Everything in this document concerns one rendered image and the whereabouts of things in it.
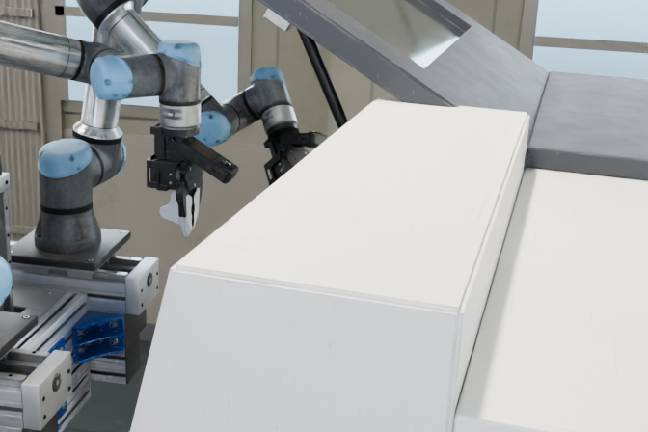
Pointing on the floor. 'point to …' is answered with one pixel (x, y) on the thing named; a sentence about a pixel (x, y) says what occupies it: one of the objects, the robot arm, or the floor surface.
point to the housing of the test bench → (571, 273)
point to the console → (343, 283)
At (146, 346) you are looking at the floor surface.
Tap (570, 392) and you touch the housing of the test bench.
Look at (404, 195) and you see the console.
